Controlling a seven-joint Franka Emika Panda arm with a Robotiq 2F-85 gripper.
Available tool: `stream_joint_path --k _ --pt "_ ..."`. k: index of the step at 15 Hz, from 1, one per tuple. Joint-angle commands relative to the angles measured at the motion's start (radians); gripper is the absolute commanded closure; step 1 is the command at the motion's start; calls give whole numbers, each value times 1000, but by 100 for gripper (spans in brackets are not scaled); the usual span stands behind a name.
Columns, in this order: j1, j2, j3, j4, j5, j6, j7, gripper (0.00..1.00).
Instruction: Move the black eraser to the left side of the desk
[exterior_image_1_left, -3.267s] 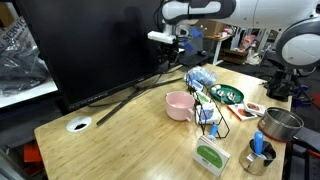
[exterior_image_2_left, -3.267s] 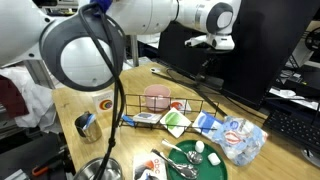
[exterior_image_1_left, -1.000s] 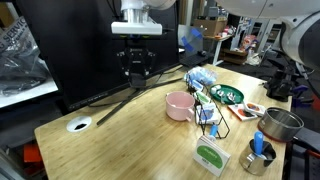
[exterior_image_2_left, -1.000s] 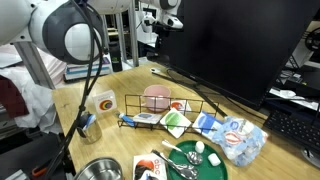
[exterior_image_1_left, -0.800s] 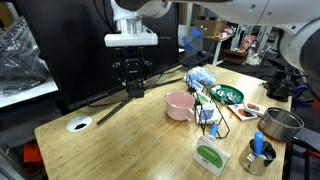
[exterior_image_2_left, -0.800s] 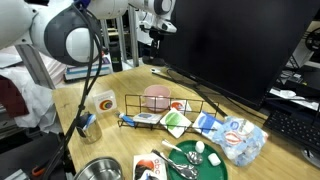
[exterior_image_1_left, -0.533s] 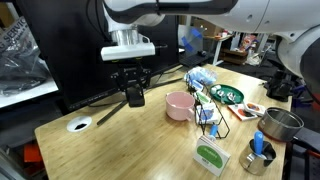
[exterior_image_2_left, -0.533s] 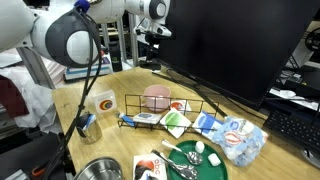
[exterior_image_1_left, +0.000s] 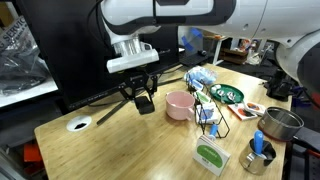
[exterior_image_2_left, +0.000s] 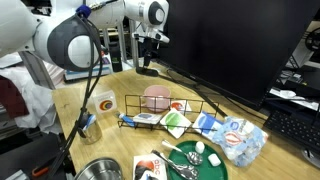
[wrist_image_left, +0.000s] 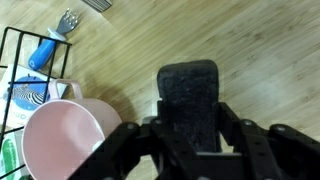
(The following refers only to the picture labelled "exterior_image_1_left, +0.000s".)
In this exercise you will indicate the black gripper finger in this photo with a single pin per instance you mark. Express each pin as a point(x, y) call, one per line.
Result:
point(128, 92)
point(152, 87)

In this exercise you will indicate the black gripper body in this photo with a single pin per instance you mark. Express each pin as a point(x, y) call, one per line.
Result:
point(140, 80)

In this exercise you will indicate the black eraser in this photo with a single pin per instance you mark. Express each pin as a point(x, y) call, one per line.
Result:
point(145, 105)

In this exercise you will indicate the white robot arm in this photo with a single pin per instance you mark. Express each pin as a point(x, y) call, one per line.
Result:
point(266, 16)

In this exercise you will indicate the black monitor stand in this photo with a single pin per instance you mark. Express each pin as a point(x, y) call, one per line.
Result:
point(110, 113)

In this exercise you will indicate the pink ceramic cup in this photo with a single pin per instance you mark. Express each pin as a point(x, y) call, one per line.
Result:
point(179, 106)

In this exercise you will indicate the blue white packet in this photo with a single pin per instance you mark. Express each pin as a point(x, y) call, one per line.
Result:
point(195, 85)

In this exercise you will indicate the black keyboard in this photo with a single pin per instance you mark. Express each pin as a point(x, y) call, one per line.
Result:
point(194, 60)

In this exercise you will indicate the white card green print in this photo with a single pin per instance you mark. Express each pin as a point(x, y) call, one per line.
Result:
point(201, 97)

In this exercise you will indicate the clear plastic bag blue print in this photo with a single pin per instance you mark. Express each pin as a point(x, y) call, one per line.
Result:
point(201, 75)

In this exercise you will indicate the white marshmallow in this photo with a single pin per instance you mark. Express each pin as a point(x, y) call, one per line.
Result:
point(218, 87)
point(213, 90)

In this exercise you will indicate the small steel spoon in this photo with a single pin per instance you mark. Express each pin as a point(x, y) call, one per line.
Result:
point(221, 93)

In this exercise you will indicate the small blue white tube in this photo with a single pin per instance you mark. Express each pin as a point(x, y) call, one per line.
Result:
point(213, 130)

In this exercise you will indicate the large steel spoon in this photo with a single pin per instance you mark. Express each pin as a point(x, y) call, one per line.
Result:
point(231, 97)

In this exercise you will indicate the large black monitor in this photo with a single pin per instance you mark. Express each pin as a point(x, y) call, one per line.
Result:
point(60, 50)

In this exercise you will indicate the green round plate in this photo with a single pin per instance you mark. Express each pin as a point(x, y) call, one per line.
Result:
point(237, 91)

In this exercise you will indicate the white standing card box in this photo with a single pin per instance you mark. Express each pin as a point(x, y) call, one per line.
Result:
point(210, 156)

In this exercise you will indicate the abc picture card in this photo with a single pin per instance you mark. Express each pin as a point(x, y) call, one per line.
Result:
point(241, 112)

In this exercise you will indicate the black plastic bag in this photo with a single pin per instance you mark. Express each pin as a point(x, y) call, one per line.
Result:
point(20, 70)

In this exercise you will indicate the orange crate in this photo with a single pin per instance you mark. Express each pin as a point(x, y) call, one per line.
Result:
point(32, 153)

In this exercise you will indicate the black clamp device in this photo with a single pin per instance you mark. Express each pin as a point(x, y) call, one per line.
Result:
point(280, 88)

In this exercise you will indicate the small steel pitcher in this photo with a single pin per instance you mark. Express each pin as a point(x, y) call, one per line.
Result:
point(255, 163)

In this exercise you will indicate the printed paper sign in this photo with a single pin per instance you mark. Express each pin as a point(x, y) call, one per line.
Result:
point(13, 33)

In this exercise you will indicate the steel pot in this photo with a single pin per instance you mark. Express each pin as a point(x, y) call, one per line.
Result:
point(280, 125)

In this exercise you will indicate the white wrist mount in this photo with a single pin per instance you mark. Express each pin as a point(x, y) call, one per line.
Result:
point(133, 62)

